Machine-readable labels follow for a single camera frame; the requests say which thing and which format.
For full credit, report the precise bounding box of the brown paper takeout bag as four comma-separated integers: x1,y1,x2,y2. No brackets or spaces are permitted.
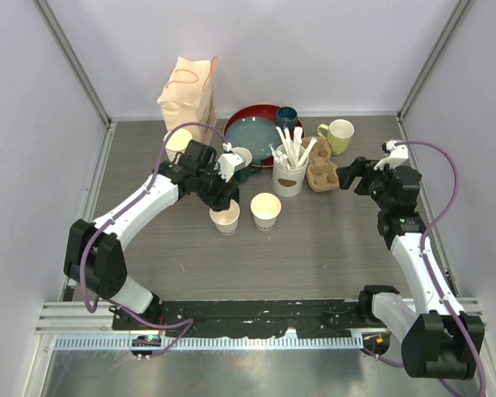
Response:
157,56,218,132

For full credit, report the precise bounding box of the white straw holder tin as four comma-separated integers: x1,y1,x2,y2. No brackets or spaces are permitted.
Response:
271,160,308,197

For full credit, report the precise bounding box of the aluminium frame rail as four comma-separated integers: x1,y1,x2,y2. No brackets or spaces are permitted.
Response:
36,297,468,359

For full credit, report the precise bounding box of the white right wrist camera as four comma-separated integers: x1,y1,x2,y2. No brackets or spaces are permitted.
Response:
374,140,409,170

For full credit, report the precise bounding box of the red round tray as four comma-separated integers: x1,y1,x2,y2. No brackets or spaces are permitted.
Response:
223,103,307,170

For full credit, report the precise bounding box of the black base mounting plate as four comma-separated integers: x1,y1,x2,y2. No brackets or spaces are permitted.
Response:
111,298,408,338

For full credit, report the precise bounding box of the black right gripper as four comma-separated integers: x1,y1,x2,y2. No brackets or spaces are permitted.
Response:
336,156,399,211

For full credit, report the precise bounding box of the stack of white paper cups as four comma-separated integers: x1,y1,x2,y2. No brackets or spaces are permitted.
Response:
164,128,193,162

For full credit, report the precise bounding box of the white paper cup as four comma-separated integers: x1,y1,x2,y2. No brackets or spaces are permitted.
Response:
250,193,282,232
209,199,240,237

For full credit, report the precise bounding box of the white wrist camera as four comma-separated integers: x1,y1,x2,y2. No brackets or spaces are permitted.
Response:
217,142,246,182
374,140,409,170

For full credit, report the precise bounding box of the brown cardboard cup carrier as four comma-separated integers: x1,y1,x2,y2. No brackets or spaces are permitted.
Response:
306,138,340,193

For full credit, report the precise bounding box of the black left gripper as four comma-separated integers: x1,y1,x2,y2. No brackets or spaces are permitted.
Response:
195,161,238,212

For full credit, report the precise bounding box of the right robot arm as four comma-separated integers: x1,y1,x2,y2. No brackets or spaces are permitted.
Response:
337,157,484,380

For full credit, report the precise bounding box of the dark blue ceramic cup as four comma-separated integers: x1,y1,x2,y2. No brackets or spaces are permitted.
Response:
274,107,298,131

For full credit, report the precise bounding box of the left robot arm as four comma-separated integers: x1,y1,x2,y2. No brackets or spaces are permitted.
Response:
64,141,245,330

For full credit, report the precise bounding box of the blue ceramic plate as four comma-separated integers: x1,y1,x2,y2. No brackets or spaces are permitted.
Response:
225,117,281,161

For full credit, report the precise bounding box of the dark green ceramic mug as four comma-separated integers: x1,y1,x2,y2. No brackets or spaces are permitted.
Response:
232,147,262,184

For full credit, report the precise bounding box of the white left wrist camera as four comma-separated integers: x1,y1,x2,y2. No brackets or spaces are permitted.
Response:
217,142,246,182

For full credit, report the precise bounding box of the light green ceramic mug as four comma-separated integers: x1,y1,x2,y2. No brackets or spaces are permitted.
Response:
317,119,355,155

